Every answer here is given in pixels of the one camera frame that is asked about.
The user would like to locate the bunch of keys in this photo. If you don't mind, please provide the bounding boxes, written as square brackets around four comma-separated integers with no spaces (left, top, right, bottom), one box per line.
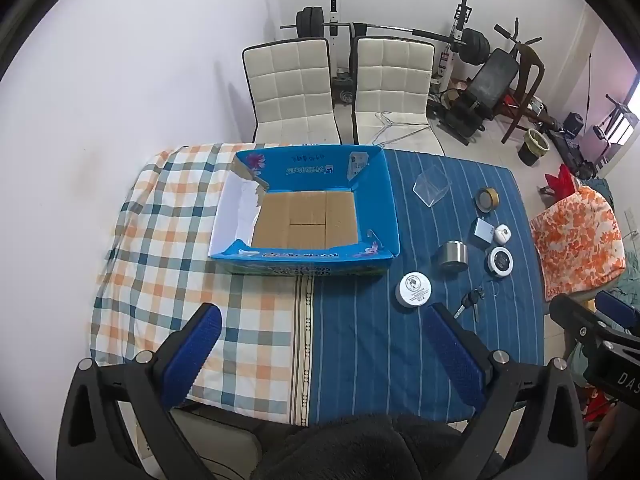
[453,287,487,323]

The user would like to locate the white jar with black lid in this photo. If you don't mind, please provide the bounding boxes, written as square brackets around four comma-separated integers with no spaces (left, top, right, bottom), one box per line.
[484,246,515,279]

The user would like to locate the white cream jar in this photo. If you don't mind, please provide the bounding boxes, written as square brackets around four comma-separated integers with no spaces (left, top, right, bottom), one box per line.
[395,271,434,312]

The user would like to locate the grey charger block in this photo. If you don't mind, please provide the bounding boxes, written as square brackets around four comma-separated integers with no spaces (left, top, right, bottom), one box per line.
[470,217,496,243]

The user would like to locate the black exercise machine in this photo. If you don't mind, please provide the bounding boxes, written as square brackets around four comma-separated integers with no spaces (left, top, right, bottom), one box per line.
[545,95,640,181]

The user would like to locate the dark cloth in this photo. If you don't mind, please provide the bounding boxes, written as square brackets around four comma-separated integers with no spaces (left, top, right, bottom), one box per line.
[255,412,493,480]

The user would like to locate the white padded chair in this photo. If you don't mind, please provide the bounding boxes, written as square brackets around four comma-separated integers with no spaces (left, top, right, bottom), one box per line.
[241,37,343,146]
[350,35,446,156]

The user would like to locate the blue cardboard box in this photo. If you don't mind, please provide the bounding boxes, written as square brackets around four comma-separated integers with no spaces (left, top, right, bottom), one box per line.
[207,144,402,277]

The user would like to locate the brown wooden chair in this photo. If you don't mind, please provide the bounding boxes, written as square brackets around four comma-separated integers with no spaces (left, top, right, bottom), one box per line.
[500,42,546,143]

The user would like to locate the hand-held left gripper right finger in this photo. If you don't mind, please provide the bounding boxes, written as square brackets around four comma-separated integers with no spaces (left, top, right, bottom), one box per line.
[425,303,588,480]

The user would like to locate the steel canister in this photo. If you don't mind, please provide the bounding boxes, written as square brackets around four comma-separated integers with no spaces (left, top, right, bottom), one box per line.
[438,241,469,273]

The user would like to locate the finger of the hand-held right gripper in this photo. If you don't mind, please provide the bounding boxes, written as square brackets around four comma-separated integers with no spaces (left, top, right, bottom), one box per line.
[594,290,640,336]
[549,293,623,356]

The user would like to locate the barbell with black plates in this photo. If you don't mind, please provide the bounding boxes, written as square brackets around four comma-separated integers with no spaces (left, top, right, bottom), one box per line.
[280,7,491,66]

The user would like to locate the red cloth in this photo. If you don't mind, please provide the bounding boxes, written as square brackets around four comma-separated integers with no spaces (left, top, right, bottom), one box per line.
[542,165,576,206]

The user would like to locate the white wire clothes hanger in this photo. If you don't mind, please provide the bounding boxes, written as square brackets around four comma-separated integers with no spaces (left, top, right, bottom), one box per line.
[369,111,433,148]

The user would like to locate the blue striped cloth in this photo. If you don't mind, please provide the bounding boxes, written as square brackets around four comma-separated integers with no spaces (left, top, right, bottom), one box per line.
[307,147,546,428]

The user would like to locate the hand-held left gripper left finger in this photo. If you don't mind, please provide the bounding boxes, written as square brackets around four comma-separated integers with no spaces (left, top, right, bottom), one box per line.
[56,303,223,480]

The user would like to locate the clear acrylic box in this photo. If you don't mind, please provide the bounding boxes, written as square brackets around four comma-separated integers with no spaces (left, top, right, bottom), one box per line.
[412,165,453,208]

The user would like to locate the dark round bin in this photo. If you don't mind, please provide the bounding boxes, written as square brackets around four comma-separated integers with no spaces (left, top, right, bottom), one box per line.
[517,128,550,167]

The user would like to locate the tape roll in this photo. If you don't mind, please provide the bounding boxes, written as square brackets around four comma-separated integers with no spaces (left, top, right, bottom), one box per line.
[475,187,501,213]

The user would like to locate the white weight rack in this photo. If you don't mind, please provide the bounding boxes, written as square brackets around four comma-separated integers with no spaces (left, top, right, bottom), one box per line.
[322,0,473,106]

